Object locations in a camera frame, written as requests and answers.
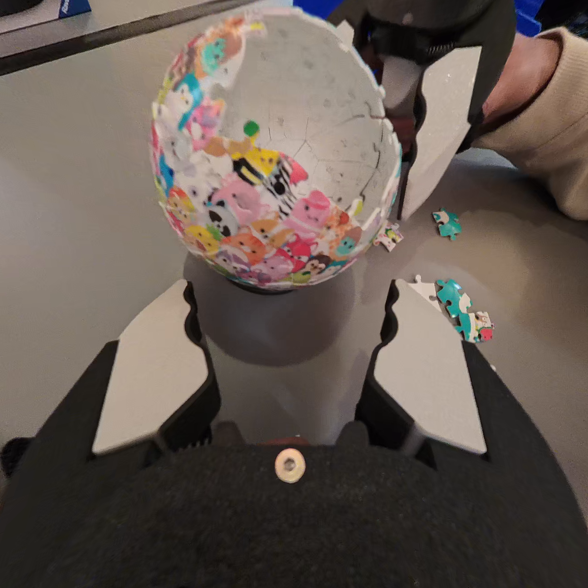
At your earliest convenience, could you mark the colourful puzzle piece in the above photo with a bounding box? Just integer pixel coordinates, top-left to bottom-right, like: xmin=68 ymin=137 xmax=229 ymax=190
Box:
xmin=454 ymin=310 xmax=495 ymax=344
xmin=373 ymin=221 xmax=405 ymax=253

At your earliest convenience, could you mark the puzzle box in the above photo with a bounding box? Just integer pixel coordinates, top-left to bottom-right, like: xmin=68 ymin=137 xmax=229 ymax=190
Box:
xmin=57 ymin=0 xmax=92 ymax=20

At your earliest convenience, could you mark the teal and white puzzle piece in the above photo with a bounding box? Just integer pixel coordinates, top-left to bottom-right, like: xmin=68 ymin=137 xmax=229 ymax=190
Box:
xmin=435 ymin=278 xmax=474 ymax=321

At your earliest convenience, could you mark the blue plastic bin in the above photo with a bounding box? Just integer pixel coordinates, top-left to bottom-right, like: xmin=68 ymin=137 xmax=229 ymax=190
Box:
xmin=293 ymin=0 xmax=549 ymax=36

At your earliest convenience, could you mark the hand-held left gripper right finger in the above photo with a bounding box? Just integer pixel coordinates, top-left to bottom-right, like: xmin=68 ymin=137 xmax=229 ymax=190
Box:
xmin=355 ymin=278 xmax=488 ymax=456

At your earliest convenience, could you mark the colourful puzzle ball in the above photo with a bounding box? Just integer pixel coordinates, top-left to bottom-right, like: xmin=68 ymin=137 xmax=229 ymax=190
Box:
xmin=149 ymin=7 xmax=403 ymax=288

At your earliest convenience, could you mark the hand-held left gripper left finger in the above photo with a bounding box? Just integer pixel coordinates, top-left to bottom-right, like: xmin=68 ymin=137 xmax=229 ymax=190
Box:
xmin=91 ymin=279 xmax=222 ymax=455

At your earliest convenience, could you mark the person's right hand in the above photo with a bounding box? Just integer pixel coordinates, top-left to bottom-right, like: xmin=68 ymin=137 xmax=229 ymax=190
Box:
xmin=481 ymin=33 xmax=562 ymax=127

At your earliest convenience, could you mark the black ball stand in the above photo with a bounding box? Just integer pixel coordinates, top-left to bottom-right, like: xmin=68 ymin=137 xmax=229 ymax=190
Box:
xmin=227 ymin=276 xmax=301 ymax=296

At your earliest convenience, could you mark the person's right forearm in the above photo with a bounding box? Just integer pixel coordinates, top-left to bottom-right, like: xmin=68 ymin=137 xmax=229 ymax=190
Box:
xmin=473 ymin=27 xmax=588 ymax=222

